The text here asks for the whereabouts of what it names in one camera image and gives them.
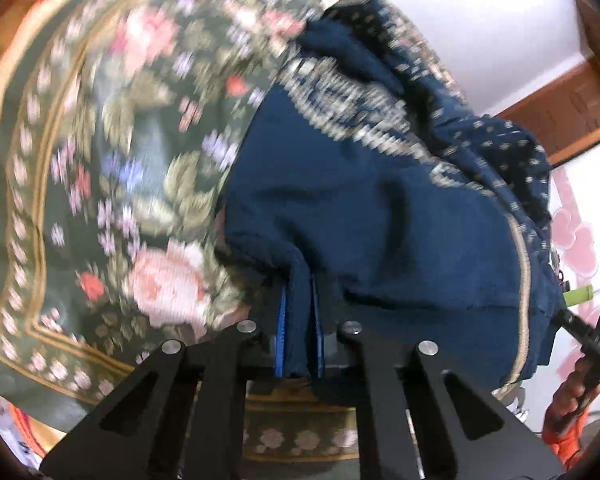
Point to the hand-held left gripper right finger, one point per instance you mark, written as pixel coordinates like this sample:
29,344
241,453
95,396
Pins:
319,340

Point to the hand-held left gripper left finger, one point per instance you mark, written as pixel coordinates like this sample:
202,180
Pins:
281,335

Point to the navy patterned jacket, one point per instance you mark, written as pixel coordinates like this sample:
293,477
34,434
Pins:
380,240

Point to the brown wooden door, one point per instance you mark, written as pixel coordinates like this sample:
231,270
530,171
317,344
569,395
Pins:
580,95

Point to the green floral blanket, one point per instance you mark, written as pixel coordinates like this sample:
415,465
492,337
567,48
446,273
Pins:
105,160

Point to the pink flower wall sticker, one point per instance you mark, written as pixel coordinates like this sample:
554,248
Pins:
575,240

